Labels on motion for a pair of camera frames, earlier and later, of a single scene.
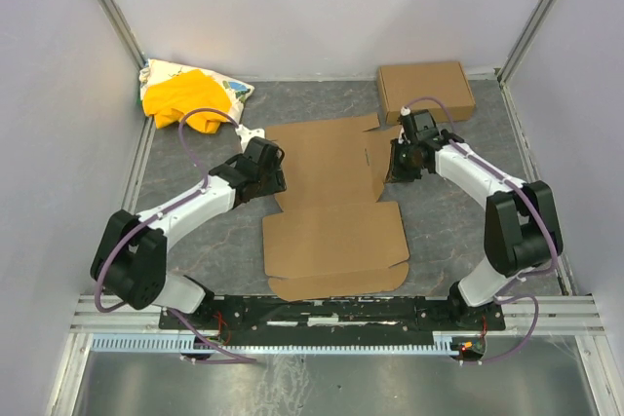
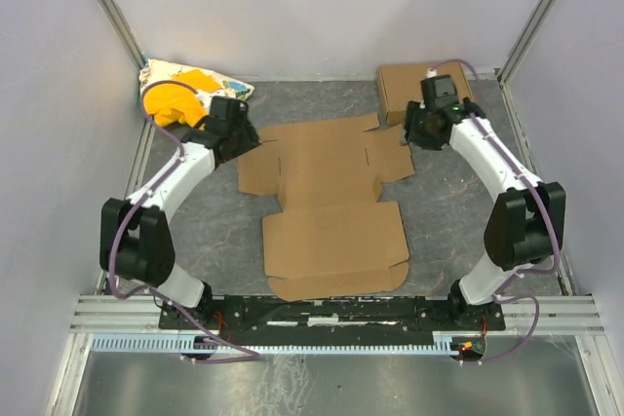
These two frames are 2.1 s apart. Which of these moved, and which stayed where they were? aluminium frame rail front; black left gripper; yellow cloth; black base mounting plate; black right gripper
Moved: black right gripper; black left gripper
Stayed: yellow cloth; black base mounting plate; aluminium frame rail front
